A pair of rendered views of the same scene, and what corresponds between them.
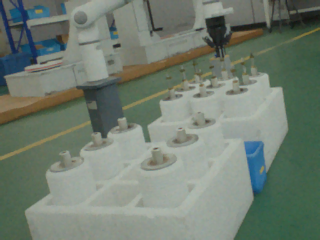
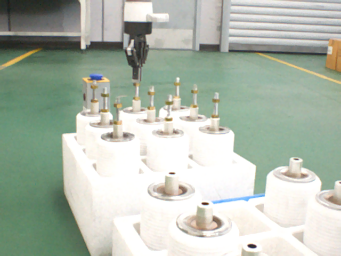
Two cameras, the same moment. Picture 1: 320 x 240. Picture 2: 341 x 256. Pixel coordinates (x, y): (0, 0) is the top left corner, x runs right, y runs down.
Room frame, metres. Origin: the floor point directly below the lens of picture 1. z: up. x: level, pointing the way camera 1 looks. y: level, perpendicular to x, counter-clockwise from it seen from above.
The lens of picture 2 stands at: (0.64, 0.71, 0.53)
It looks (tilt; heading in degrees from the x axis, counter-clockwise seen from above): 15 degrees down; 314
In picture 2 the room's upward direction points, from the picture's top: 2 degrees clockwise
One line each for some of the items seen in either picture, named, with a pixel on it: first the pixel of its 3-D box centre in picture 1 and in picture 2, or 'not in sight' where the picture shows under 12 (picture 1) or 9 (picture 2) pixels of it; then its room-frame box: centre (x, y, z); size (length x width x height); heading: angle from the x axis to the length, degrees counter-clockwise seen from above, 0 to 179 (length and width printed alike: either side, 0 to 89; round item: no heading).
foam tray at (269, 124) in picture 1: (223, 128); (149, 181); (1.44, -0.04, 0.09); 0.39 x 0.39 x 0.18; 66
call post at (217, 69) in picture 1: (225, 92); (96, 130); (1.74, -0.09, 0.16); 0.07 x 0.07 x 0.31; 66
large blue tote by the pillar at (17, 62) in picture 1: (9, 69); not in sight; (5.55, 2.53, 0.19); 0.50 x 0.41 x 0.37; 55
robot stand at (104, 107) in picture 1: (106, 113); not in sight; (1.80, 0.45, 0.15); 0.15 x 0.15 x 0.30; 50
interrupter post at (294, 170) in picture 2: (200, 119); (295, 168); (1.00, 0.02, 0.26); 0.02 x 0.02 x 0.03
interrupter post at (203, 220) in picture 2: (97, 140); (204, 215); (0.99, 0.29, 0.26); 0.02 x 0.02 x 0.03
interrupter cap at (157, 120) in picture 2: (215, 85); (151, 121); (1.44, -0.04, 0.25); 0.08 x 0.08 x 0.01
